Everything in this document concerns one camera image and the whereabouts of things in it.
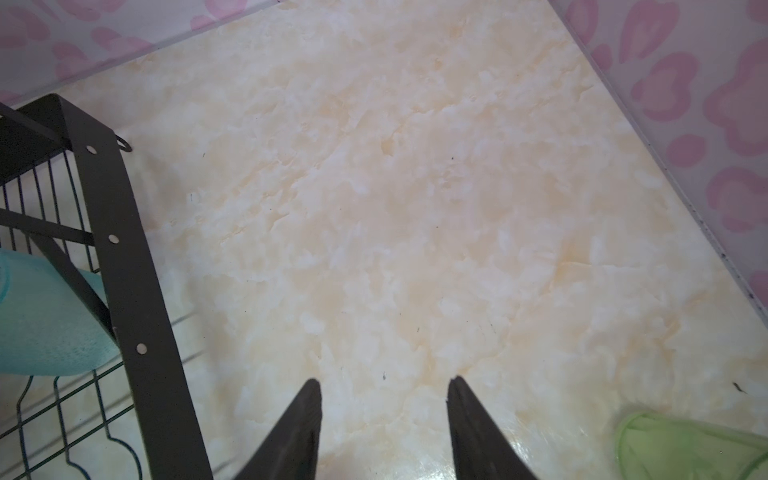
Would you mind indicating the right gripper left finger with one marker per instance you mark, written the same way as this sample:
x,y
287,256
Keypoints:
x,y
290,450

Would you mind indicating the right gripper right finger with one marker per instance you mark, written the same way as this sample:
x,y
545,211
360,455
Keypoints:
x,y
479,448

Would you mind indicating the green cup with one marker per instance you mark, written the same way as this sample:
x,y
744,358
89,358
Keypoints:
x,y
655,446

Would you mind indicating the teal plastic cup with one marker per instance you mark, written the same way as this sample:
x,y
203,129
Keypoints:
x,y
46,330

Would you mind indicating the black wire dish rack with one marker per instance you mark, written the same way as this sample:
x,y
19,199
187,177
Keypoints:
x,y
109,266

